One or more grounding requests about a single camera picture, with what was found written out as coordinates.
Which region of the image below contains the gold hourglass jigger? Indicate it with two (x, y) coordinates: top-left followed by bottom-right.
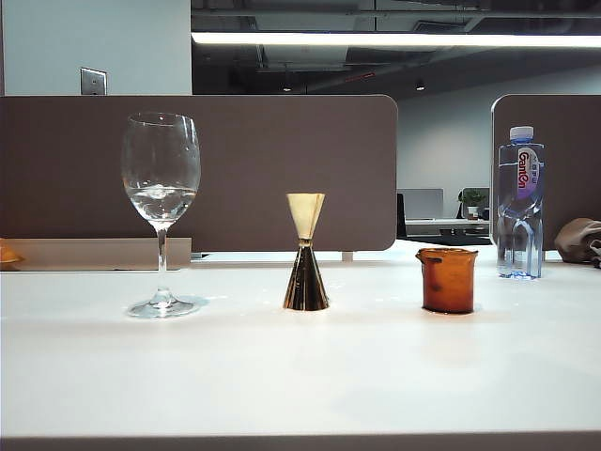
(282, 192), (330, 312)

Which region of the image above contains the white background desk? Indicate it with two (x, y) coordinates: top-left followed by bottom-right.
(404, 218), (492, 238)

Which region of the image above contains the brown cloth bag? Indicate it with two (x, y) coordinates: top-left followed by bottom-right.
(553, 217), (601, 270)

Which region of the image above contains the small amber measuring cup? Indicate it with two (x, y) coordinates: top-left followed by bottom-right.
(415, 247), (481, 316)

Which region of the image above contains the clear stemmed wine glass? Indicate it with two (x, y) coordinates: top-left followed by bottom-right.
(120, 111), (204, 319)

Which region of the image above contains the brown partition with pale rim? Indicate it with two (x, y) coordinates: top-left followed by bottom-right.
(490, 93), (601, 248)

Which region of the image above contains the clear Ganten water bottle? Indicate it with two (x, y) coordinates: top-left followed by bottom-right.
(496, 125), (547, 280)

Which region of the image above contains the grey background desk panel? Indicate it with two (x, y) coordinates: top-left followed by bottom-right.
(397, 188), (444, 221)

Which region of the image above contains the small potted green plant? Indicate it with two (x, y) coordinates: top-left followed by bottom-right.
(457, 188), (489, 221)

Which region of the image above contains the long ceiling light strip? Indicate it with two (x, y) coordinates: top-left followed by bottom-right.
(191, 31), (601, 49)

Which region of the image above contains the wide brown desk partition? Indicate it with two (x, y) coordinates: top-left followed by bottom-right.
(0, 94), (399, 253)

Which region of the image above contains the metal wall switch plate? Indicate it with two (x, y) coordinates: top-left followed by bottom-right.
(79, 67), (108, 96)

